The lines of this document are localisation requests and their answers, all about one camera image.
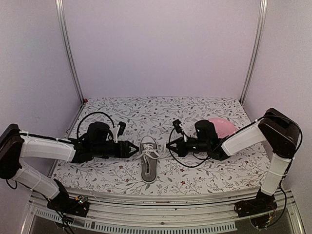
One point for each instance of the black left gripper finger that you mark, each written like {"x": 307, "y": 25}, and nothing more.
{"x": 130, "y": 145}
{"x": 130, "y": 153}

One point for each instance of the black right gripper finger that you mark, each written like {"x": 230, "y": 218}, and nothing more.
{"x": 174, "y": 144}
{"x": 173, "y": 149}

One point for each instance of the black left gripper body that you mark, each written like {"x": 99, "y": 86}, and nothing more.
{"x": 117, "y": 153}

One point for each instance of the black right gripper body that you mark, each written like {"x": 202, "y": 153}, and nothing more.
{"x": 184, "y": 151}

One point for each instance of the white shoelace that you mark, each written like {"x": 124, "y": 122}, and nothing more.
{"x": 149, "y": 152}

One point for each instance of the grey canvas sneaker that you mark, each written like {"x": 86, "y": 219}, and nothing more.
{"x": 153, "y": 173}

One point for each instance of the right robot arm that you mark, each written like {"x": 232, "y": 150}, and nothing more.
{"x": 273, "y": 130}

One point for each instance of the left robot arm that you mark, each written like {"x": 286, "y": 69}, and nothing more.
{"x": 15, "y": 145}

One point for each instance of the pink plate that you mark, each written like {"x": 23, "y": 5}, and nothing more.
{"x": 223, "y": 127}

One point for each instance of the floral table mat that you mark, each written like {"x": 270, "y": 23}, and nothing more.
{"x": 154, "y": 116}

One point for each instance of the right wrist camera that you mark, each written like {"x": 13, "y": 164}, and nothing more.
{"x": 180, "y": 129}

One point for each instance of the aluminium front rail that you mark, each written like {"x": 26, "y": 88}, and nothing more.
{"x": 181, "y": 214}

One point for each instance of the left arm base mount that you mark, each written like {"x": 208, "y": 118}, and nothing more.
{"x": 62, "y": 203}

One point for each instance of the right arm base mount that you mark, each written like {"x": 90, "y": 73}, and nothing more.
{"x": 262, "y": 203}

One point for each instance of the right aluminium frame post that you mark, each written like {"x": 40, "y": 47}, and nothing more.
{"x": 256, "y": 45}

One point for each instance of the aluminium frame post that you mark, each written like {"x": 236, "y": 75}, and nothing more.
{"x": 68, "y": 50}
{"x": 256, "y": 45}

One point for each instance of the left aluminium frame post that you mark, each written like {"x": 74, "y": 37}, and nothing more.
{"x": 68, "y": 50}

